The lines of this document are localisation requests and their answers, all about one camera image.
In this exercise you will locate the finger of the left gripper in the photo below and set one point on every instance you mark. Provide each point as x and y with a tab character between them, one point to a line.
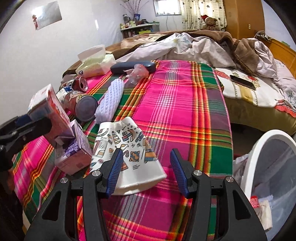
23	120
36	129

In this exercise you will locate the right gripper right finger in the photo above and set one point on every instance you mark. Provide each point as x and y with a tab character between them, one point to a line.
235	218

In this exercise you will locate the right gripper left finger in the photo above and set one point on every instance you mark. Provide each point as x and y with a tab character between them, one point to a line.
57	218

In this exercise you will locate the red white milk carton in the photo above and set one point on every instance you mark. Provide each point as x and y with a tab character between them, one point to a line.
46	104

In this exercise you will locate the white blue yogurt bottle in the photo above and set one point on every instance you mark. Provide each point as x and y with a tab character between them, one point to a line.
61	94

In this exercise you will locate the purple white small carton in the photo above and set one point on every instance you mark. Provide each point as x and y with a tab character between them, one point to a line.
76	154

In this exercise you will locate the red cartoon can large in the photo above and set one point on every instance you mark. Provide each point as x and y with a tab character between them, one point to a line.
82	105

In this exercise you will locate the red cartoon can small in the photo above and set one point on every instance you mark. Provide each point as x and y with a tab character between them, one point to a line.
79	83

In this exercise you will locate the white foam net sleeve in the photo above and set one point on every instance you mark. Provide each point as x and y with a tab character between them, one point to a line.
110	102

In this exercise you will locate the clear plastic cup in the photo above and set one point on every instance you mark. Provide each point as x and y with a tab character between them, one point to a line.
135	75

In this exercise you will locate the white round trash bin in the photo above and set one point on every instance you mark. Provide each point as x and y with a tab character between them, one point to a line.
269	169

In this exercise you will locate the person left hand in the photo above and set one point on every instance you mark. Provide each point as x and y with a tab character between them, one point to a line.
7	183

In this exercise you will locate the white tissue pack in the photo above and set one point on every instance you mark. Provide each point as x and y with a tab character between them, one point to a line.
95	62

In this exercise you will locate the dark blue glasses case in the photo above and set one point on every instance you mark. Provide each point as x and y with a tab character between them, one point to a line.
120	68

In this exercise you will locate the plaid pink green tablecloth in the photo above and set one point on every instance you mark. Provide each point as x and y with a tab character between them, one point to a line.
180	106

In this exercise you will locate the floral bed sheet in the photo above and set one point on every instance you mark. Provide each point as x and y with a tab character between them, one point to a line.
270	106

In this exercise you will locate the black smartphone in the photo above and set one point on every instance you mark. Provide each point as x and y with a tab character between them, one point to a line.
242	82

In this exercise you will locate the shelf with bottles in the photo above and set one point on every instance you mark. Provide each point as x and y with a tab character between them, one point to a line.
136	26

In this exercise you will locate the brown blanket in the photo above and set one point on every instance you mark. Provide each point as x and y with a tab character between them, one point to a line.
215	48

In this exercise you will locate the dried branch vase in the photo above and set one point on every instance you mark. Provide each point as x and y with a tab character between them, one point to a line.
133	6

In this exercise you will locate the wooden headboard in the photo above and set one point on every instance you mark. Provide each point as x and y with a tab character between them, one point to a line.
282	53

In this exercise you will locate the small window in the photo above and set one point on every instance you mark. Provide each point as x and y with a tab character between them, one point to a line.
167	7

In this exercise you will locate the brown teddy bear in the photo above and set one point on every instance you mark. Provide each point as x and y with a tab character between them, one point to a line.
210	23

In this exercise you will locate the wooden wardrobe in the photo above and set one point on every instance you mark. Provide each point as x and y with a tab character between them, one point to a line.
244	18

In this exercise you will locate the patterned curtain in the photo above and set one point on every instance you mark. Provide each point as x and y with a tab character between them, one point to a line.
193	10

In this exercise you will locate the silver wall poster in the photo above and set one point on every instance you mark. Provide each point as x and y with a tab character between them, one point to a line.
46	15

